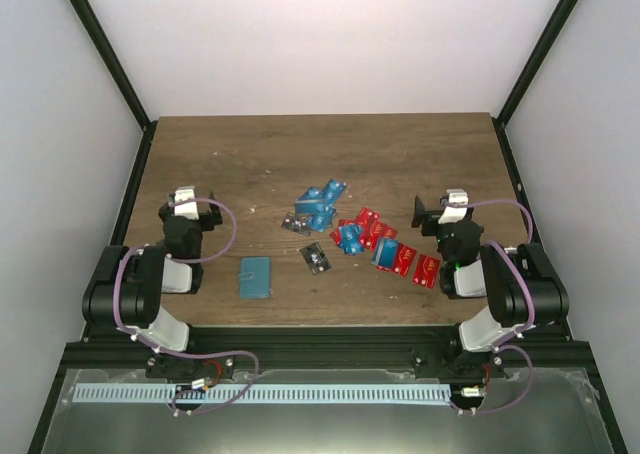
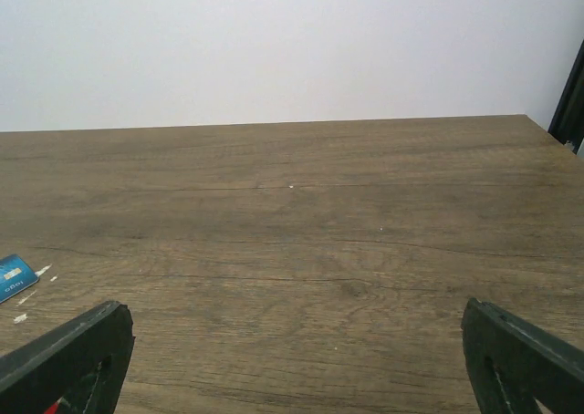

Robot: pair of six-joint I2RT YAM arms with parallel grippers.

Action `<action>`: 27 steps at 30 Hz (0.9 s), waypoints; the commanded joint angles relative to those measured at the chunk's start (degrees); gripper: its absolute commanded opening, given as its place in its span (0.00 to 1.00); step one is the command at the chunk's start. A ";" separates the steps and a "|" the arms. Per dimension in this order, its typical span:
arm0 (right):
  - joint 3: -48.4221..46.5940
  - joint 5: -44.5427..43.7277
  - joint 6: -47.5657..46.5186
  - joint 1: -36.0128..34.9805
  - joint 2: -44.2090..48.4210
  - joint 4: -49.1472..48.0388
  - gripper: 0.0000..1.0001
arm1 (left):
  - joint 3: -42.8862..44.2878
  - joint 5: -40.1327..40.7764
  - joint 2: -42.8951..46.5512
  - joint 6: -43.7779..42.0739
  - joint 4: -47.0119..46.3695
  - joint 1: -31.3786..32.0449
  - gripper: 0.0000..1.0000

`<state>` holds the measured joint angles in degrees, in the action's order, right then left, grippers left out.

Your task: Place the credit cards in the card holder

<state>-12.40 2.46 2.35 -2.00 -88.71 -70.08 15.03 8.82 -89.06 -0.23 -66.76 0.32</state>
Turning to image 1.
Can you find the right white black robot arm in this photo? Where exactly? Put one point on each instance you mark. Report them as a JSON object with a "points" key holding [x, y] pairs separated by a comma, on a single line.
{"points": [[520, 285]]}

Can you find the right black frame post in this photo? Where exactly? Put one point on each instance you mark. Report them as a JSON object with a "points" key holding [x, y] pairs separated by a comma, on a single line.
{"points": [[551, 31]]}

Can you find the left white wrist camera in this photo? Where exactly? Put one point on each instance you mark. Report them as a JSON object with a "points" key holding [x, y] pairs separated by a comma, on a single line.
{"points": [[182, 204]]}

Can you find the blue card centre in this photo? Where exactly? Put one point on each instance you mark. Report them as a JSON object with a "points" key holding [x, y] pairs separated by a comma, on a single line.
{"points": [[349, 239]]}

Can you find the black card near holder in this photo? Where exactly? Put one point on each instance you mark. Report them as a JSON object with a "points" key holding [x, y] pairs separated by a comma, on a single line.
{"points": [[315, 258]]}

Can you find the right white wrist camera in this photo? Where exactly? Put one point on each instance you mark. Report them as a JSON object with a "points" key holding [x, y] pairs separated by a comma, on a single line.
{"points": [[455, 205]]}

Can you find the left black frame post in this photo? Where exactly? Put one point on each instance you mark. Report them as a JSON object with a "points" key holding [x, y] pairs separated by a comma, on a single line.
{"points": [[102, 44]]}

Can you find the light blue slotted cable duct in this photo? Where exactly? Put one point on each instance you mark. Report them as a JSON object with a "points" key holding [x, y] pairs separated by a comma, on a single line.
{"points": [[402, 394]]}

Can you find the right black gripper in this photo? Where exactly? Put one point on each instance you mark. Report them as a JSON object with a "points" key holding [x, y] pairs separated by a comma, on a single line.
{"points": [[421, 214]]}

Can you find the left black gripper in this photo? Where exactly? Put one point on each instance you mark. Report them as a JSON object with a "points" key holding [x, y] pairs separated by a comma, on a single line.
{"points": [[209, 221]]}

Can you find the red VIP card centre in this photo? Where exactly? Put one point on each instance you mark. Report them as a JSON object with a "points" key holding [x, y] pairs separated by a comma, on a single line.
{"points": [[373, 232]]}

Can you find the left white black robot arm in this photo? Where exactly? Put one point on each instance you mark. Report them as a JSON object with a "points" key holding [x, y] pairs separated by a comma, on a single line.
{"points": [[127, 285]]}

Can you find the grey metal tray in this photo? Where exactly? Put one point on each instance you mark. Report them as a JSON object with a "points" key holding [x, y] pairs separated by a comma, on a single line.
{"points": [[540, 411]]}

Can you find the red VIP card far right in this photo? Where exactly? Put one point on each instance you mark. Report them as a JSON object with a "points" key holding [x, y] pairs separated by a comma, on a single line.
{"points": [[426, 271]]}

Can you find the blue card lower pile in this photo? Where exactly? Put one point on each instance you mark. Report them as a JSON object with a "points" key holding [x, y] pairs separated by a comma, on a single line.
{"points": [[322, 218]]}

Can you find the black frame post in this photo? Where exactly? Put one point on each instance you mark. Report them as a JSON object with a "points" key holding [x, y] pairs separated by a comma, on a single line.
{"points": [[551, 31], [102, 44]]}

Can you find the black card pile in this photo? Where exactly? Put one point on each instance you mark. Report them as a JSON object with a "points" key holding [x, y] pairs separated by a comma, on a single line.
{"points": [[297, 223]]}

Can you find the teal leather card holder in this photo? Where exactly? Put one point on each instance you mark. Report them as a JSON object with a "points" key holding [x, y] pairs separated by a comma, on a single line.
{"points": [[254, 278]]}

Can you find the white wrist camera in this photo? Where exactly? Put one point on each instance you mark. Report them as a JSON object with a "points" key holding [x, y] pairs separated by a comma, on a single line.
{"points": [[455, 205], [182, 204]]}

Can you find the blue card with grey stripe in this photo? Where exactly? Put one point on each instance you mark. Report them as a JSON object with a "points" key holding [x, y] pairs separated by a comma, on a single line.
{"points": [[384, 253]]}

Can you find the black aluminium front rail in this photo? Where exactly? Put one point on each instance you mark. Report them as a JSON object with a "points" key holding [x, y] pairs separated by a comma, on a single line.
{"points": [[394, 348]]}

